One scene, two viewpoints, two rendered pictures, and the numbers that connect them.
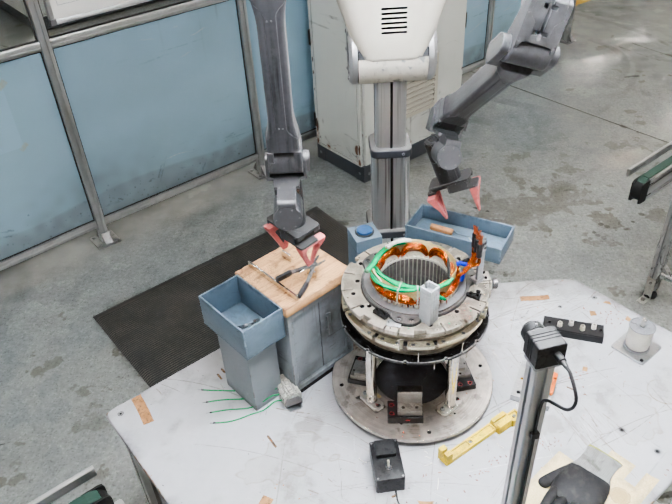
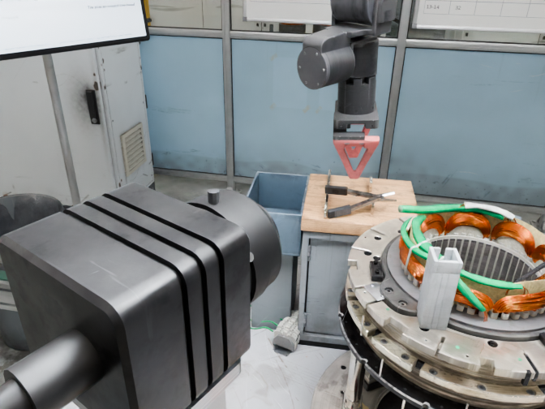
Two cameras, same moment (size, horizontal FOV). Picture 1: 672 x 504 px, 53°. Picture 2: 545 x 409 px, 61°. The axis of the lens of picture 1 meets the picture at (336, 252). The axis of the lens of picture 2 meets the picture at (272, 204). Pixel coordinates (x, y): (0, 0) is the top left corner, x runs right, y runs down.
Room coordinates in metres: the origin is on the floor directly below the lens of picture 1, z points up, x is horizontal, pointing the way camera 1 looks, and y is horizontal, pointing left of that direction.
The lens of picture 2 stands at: (0.61, -0.36, 1.45)
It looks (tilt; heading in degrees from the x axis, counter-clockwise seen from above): 28 degrees down; 49
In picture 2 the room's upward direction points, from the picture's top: 1 degrees clockwise
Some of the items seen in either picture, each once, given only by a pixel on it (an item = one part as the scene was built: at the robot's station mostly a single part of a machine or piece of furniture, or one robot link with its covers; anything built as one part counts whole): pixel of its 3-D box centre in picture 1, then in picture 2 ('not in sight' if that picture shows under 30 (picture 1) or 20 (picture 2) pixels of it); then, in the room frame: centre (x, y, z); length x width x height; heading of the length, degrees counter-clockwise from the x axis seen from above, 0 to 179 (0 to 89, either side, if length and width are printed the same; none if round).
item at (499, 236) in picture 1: (456, 269); not in sight; (1.37, -0.31, 0.92); 0.25 x 0.11 x 0.28; 60
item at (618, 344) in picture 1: (640, 333); not in sight; (1.19, -0.75, 0.83); 0.09 x 0.09 x 0.10; 38
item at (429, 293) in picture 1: (429, 303); (439, 290); (1.01, -0.18, 1.14); 0.03 x 0.03 x 0.09; 44
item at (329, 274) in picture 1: (293, 274); (360, 204); (1.23, 0.10, 1.05); 0.20 x 0.19 x 0.02; 131
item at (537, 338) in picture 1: (539, 342); (177, 280); (0.66, -0.27, 1.37); 0.06 x 0.04 x 0.04; 13
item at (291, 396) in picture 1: (287, 390); (291, 329); (1.10, 0.13, 0.80); 0.10 x 0.05 x 0.04; 22
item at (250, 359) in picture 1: (247, 347); (276, 255); (1.13, 0.22, 0.92); 0.17 x 0.11 x 0.28; 41
